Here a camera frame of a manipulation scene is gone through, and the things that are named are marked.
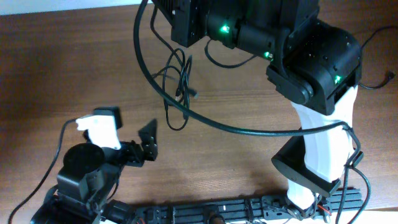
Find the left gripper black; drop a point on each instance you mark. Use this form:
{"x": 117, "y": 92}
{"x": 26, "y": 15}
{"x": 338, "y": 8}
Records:
{"x": 137, "y": 152}

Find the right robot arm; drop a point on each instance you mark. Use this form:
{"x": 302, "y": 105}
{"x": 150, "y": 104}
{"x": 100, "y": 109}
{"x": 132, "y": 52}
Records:
{"x": 317, "y": 67}

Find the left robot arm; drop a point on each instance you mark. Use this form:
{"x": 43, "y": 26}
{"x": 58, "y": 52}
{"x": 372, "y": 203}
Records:
{"x": 91, "y": 171}

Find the black aluminium mounting rail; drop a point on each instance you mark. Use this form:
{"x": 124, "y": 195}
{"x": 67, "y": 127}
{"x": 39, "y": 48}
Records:
{"x": 245, "y": 210}

